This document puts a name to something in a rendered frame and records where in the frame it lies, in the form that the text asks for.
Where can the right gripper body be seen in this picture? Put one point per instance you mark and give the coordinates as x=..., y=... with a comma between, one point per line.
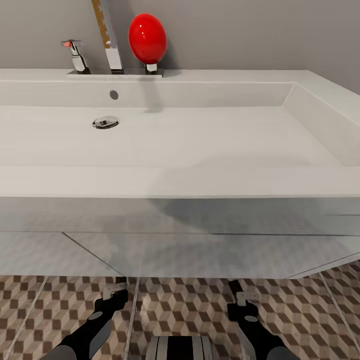
x=233, y=310

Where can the furniture sink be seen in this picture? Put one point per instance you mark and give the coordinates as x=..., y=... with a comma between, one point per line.
x=190, y=173

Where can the robot trunk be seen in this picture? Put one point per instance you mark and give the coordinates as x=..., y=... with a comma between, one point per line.
x=180, y=348

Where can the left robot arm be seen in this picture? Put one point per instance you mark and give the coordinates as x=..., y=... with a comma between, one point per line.
x=86, y=341

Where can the mousetrap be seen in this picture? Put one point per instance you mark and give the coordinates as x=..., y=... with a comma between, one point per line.
x=235, y=287
x=121, y=279

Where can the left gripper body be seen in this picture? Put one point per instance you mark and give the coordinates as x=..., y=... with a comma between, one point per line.
x=116, y=302

